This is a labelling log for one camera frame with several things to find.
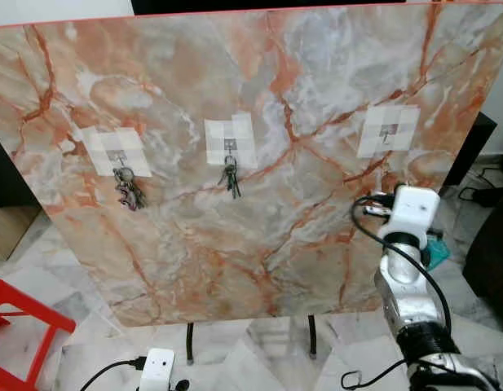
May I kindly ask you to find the adhesive hook on white tape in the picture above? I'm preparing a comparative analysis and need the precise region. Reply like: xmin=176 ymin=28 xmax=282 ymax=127
xmin=80 ymin=126 xmax=152 ymax=178
xmin=357 ymin=104 xmax=421 ymax=160
xmin=204 ymin=112 xmax=258 ymax=169

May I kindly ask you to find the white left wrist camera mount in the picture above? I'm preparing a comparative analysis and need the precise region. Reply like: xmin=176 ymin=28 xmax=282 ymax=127
xmin=139 ymin=349 xmax=176 ymax=391

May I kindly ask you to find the blue plastic bag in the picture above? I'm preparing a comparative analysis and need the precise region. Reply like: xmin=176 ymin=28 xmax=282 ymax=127
xmin=421 ymin=235 xmax=452 ymax=271

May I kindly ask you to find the black sofa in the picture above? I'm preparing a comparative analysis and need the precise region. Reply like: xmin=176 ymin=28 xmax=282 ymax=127
xmin=463 ymin=189 xmax=503 ymax=306

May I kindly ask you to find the dark slim key bunch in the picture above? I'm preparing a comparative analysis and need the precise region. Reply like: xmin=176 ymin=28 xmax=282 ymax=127
xmin=218 ymin=155 xmax=242 ymax=199

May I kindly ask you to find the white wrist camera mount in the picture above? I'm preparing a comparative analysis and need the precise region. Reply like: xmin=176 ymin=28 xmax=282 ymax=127
xmin=139 ymin=349 xmax=176 ymax=391
xmin=377 ymin=186 xmax=441 ymax=245

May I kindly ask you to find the black table leg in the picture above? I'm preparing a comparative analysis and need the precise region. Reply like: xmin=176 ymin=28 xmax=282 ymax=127
xmin=185 ymin=323 xmax=196 ymax=365
xmin=307 ymin=315 xmax=318 ymax=359

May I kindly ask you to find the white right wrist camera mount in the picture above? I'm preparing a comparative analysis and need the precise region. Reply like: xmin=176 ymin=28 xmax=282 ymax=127
xmin=377 ymin=186 xmax=441 ymax=245

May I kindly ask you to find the black furniture panel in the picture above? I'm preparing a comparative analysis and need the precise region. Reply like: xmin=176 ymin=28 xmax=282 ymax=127
xmin=0 ymin=129 xmax=42 ymax=209

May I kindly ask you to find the black television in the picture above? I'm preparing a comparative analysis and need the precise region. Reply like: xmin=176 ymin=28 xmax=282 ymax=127
xmin=130 ymin=0 xmax=435 ymax=15

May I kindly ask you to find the black floor power cable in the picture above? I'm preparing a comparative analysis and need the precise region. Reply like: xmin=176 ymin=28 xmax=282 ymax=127
xmin=457 ymin=184 xmax=503 ymax=208

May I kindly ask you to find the key bunch with large ring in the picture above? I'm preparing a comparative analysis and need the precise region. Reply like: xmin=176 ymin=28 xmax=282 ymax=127
xmin=113 ymin=165 xmax=148 ymax=211

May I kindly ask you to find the red plastic stool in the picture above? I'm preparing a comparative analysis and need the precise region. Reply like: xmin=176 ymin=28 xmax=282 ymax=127
xmin=0 ymin=275 xmax=77 ymax=391

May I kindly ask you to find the marble pattern folding table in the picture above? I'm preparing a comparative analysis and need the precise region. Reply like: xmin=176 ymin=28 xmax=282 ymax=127
xmin=0 ymin=0 xmax=503 ymax=328

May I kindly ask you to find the light wood box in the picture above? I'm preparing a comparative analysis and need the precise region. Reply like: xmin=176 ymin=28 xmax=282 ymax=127
xmin=0 ymin=204 xmax=43 ymax=261

